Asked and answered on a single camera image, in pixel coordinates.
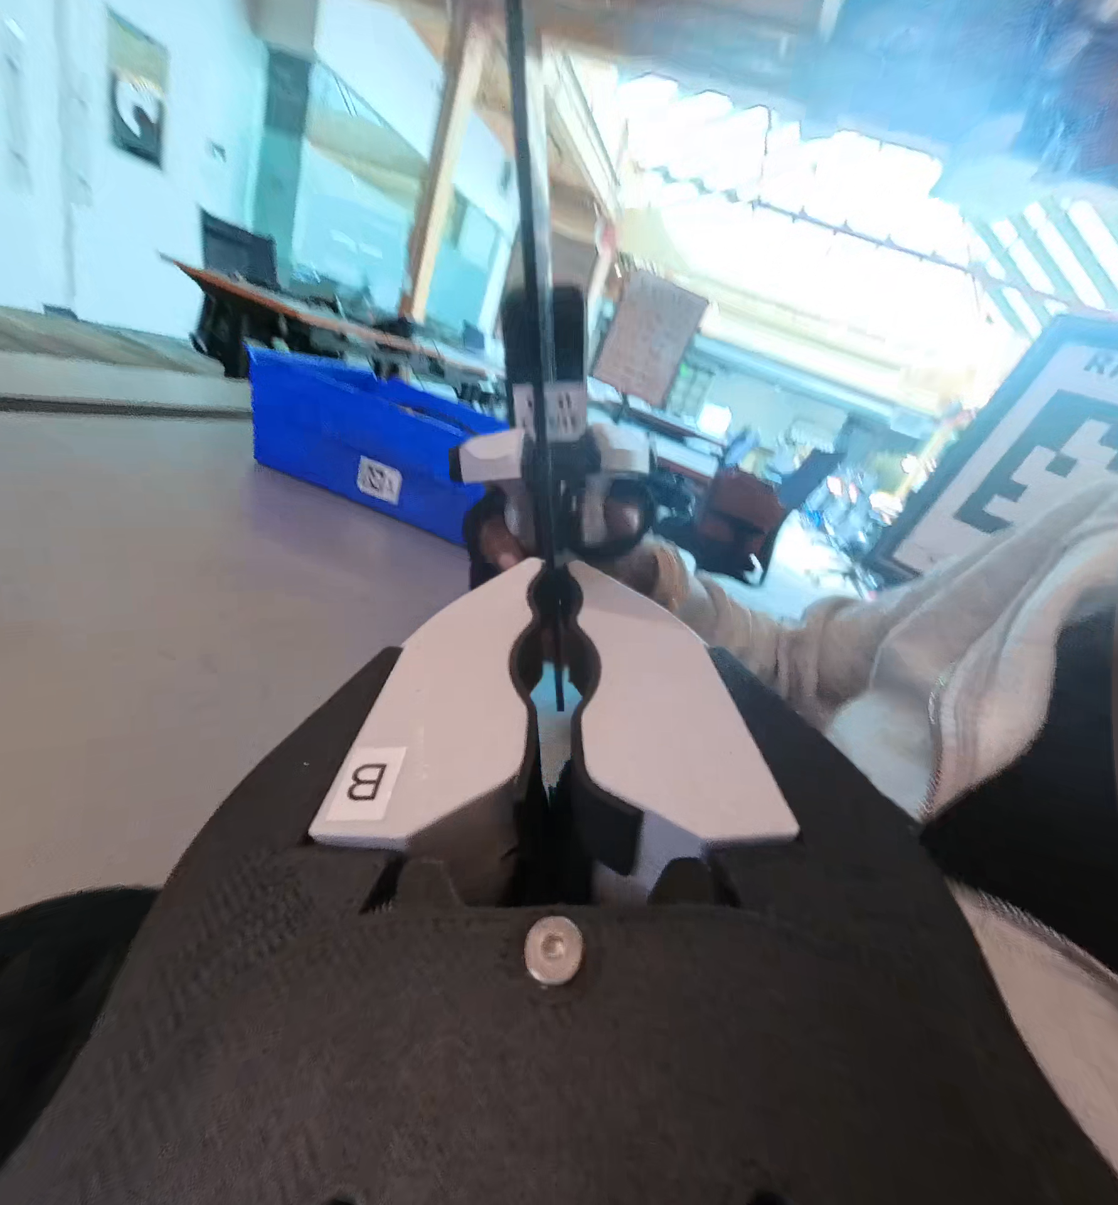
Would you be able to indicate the black office chair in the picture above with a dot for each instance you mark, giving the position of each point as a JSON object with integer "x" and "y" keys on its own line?
{"x": 222, "y": 330}

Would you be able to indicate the person's black shirt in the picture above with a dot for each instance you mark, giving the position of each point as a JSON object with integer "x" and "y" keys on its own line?
{"x": 1039, "y": 800}

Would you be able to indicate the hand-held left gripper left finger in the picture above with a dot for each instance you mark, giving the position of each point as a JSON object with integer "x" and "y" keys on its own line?
{"x": 437, "y": 724}

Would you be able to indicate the black zip tie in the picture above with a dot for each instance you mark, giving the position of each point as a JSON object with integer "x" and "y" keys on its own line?
{"x": 526, "y": 188}

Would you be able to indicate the framed wall picture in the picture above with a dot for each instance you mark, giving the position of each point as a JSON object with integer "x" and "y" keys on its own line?
{"x": 139, "y": 112}

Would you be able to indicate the person's right forearm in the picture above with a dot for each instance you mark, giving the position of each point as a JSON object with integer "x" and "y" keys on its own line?
{"x": 851, "y": 649}

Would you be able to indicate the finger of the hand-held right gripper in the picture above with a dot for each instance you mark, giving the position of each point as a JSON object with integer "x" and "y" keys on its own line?
{"x": 625, "y": 451}
{"x": 489, "y": 456}

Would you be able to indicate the black framed marker sign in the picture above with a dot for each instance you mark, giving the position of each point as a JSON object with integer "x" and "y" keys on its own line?
{"x": 1039, "y": 442}

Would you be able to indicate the wooden office desk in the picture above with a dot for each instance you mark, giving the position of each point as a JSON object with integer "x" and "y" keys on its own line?
{"x": 267, "y": 299}

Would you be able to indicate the grey desk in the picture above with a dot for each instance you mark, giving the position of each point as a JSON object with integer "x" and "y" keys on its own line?
{"x": 145, "y": 658}

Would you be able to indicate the blue storage bin white label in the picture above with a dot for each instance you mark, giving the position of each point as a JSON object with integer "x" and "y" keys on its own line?
{"x": 333, "y": 433}

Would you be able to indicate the glass skylight roof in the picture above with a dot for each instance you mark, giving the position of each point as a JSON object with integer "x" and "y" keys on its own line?
{"x": 804, "y": 188}

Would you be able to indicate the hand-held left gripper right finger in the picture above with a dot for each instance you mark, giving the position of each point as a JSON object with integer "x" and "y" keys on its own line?
{"x": 673, "y": 734}

